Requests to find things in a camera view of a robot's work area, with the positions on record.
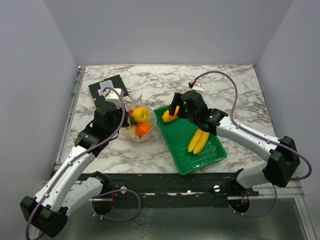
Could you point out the yellow banana bunch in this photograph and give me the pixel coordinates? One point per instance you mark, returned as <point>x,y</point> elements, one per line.
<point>198,141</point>

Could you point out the yellow lemon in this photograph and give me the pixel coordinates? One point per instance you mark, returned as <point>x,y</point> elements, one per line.
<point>148,123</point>

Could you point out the green plastic tray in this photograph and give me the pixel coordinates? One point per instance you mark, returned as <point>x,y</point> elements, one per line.
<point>177,135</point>

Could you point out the clear zip top bag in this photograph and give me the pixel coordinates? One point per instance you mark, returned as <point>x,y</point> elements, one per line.
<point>133,125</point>

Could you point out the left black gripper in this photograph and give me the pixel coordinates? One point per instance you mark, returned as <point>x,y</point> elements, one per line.
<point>125,122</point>

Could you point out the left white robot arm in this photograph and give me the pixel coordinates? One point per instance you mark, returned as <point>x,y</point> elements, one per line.
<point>49,209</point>

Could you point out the orange fruit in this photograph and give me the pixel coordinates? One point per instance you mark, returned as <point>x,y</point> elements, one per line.
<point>142,130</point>

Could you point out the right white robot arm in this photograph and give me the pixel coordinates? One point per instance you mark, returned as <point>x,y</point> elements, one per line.
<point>279,155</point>

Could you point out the orange peach with leaf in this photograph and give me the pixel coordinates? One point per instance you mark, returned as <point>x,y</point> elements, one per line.
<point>130,135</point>

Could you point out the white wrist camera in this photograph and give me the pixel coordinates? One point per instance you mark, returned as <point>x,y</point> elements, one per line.
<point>111,95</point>
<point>196,86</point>

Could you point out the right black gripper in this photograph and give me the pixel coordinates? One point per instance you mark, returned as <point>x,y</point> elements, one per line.
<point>176,101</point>

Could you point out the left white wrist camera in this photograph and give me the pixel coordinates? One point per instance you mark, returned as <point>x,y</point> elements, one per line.
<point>111,95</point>

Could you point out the yellow orange mango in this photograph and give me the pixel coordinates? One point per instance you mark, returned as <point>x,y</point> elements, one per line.
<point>167,118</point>

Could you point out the black network box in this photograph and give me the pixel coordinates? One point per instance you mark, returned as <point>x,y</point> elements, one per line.
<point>96,92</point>

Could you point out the white grey small router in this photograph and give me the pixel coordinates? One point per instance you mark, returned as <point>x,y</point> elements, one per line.
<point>106,84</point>

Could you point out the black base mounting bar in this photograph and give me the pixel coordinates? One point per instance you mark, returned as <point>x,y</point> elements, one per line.
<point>172,190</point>

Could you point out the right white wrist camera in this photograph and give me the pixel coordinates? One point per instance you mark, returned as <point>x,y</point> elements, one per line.
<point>196,86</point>

